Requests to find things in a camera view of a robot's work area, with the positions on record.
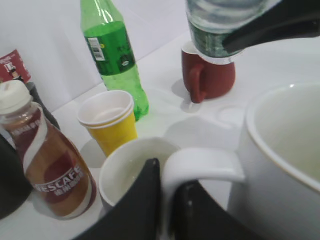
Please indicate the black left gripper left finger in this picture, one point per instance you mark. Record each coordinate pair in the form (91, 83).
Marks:
(136, 215)

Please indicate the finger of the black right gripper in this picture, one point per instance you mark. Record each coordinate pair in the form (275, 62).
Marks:
(289, 19)

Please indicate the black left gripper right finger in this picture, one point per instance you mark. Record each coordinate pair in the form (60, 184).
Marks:
(196, 216)

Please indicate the clear water bottle green label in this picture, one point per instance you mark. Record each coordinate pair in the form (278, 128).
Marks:
(211, 21)

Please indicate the white mug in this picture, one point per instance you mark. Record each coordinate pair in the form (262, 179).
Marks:
(275, 171)

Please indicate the grey mug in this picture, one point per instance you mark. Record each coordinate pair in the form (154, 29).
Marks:
(121, 168)

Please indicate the red mug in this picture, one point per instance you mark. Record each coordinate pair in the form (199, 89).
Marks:
(202, 79)

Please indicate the black mug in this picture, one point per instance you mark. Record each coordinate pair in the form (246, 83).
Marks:
(14, 187)

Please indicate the brown Nescafe coffee bottle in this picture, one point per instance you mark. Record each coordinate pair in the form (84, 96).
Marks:
(50, 161)

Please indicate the yellow paper cup stack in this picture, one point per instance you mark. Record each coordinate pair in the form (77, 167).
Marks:
(109, 118)

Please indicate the green soda bottle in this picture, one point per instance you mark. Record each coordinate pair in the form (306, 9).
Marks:
(106, 36)

